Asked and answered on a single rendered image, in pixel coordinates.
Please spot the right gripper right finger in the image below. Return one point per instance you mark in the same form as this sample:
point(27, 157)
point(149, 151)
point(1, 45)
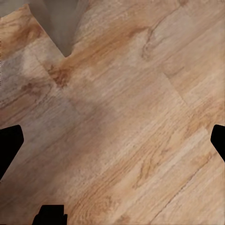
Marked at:
point(218, 139)

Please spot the coffee table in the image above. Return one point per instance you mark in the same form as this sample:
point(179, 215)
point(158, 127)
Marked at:
point(59, 18)

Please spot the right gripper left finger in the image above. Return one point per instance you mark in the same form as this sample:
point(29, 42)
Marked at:
point(11, 140)

